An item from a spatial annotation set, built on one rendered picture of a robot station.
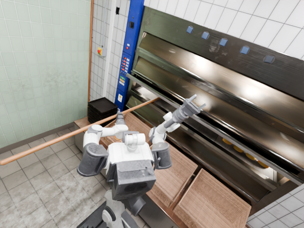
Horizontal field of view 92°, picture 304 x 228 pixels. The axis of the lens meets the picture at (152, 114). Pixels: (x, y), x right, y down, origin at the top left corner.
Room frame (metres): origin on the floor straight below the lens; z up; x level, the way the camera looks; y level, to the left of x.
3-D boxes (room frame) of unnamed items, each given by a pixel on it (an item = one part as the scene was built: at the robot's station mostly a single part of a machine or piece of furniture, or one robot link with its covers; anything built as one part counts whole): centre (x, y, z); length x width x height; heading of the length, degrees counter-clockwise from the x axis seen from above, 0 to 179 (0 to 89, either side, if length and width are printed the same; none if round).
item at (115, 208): (0.58, 0.04, 0.78); 0.18 x 0.15 x 0.47; 152
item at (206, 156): (1.33, -0.43, 1.02); 1.79 x 0.11 x 0.19; 63
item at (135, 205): (0.55, -0.02, 1.00); 0.28 x 0.13 x 0.18; 62
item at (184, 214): (0.81, -0.86, 0.72); 0.56 x 0.49 x 0.28; 61
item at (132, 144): (0.61, 0.04, 1.47); 0.10 x 0.07 x 0.09; 118
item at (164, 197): (1.08, -0.33, 0.72); 0.56 x 0.49 x 0.28; 62
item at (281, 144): (1.33, -0.43, 1.54); 1.79 x 0.11 x 0.19; 63
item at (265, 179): (1.35, -0.44, 1.16); 1.80 x 0.06 x 0.04; 63
